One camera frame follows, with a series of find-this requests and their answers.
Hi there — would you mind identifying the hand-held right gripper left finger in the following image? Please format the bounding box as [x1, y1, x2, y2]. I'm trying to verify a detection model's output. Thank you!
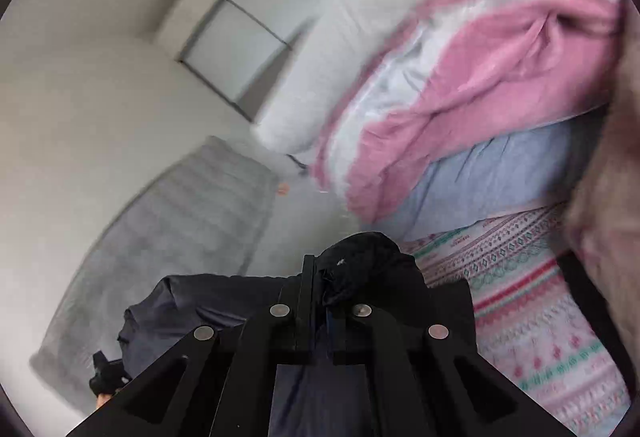
[65, 254, 317, 437]

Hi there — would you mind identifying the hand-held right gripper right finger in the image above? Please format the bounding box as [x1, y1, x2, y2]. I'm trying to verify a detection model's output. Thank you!
[325, 302, 578, 437]

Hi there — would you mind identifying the black hooded puffer jacket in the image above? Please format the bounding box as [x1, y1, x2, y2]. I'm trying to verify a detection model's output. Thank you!
[117, 231, 478, 437]

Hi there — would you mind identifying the grey quilted headboard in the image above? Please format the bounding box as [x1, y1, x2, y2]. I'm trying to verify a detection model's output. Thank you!
[29, 136, 278, 414]

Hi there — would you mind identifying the patterned striped bed sheet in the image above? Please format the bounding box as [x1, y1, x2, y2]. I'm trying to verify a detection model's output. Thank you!
[400, 203, 632, 437]

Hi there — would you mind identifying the light blue pillow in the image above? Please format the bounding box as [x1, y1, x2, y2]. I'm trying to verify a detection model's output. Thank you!
[372, 114, 608, 243]

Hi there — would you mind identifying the black fleece cloth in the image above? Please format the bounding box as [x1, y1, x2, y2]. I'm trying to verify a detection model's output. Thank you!
[557, 249, 628, 358]

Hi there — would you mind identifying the pink floral quilted garment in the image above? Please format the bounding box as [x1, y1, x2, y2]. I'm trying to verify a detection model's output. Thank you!
[564, 54, 640, 323]

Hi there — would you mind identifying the pink and white striped blanket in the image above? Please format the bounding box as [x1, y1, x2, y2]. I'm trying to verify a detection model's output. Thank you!
[307, 0, 626, 224]

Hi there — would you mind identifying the white duvet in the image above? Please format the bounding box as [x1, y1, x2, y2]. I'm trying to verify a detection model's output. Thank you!
[250, 0, 541, 154]

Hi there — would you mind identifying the white wardrobe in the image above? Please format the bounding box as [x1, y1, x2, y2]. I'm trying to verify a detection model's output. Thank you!
[154, 0, 356, 122]

